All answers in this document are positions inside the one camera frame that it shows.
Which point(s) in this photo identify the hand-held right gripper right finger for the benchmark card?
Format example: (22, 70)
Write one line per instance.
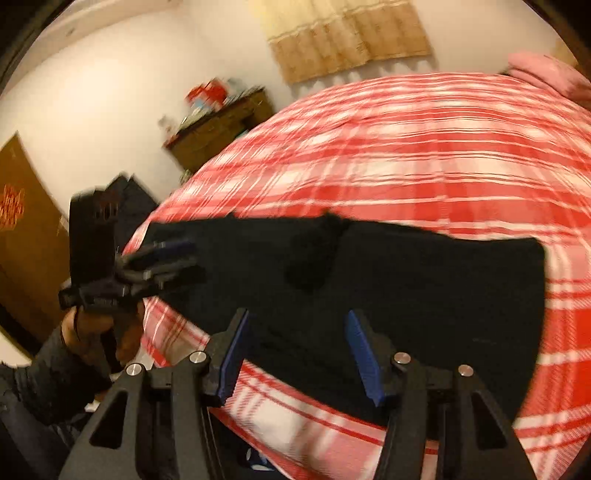
(364, 364)

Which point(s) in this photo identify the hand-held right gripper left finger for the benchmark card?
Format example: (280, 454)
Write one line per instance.
(233, 364)

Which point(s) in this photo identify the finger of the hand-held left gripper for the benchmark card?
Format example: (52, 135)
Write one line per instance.
(161, 251)
(175, 277)

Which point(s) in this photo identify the black pants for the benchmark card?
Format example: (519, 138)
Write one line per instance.
(415, 300)

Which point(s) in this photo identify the person's left forearm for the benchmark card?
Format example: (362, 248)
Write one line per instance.
(51, 374)

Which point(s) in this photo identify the person's left hand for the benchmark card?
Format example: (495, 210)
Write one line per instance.
(83, 334)

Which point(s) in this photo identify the brown wooden door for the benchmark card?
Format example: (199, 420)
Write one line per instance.
(32, 249)

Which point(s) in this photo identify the red door decoration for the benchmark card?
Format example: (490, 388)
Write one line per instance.
(11, 205)

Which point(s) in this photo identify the brown wooden desk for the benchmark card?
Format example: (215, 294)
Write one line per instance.
(217, 134)

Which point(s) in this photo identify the red gift bag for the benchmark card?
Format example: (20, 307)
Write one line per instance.
(205, 94)

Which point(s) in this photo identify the bed with red plaid sheet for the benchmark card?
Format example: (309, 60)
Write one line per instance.
(392, 161)

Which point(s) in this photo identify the person's dark clothing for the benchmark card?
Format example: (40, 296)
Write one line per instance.
(27, 447)

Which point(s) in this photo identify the short beige window curtain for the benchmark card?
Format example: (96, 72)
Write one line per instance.
(346, 37)

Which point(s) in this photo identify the folded pink blanket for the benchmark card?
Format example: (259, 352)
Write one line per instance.
(549, 76)

